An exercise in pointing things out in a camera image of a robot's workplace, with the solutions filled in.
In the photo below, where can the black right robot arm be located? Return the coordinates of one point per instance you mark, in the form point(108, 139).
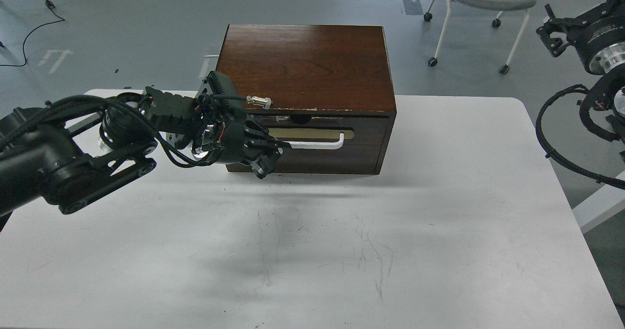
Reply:
point(600, 113)

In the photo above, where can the dark wooden cabinet box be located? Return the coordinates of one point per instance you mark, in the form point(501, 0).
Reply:
point(310, 70)

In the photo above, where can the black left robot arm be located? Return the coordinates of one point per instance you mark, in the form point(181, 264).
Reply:
point(74, 151)

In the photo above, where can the wooden drawer with white handle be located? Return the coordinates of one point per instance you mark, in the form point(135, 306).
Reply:
point(340, 145)

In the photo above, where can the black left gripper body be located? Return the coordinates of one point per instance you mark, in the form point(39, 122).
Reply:
point(214, 123)

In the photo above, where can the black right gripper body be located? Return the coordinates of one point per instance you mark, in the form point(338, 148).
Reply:
point(600, 44)

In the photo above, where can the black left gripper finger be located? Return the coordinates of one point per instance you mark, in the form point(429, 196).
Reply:
point(262, 160)
point(258, 136)

